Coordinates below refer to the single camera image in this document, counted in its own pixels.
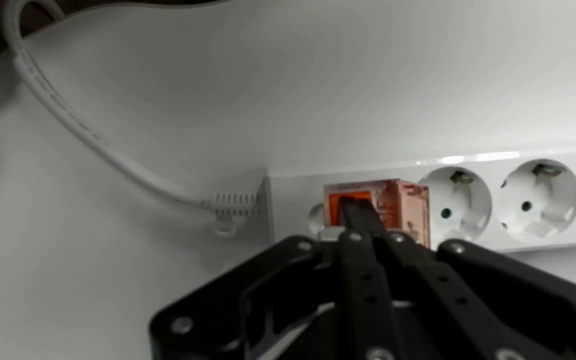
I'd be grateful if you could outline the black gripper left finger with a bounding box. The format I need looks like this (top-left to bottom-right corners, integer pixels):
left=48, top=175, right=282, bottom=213
left=151, top=199, right=403, bottom=360

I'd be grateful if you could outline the white power strip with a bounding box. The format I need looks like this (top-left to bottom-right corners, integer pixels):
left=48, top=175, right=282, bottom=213
left=266, top=149, right=576, bottom=251

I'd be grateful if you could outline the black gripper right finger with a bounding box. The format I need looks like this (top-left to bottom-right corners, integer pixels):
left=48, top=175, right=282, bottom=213
left=367, top=230, right=576, bottom=360

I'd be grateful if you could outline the white power strip cable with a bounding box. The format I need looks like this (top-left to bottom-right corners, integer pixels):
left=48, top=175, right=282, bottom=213
left=2, top=0, right=264, bottom=235

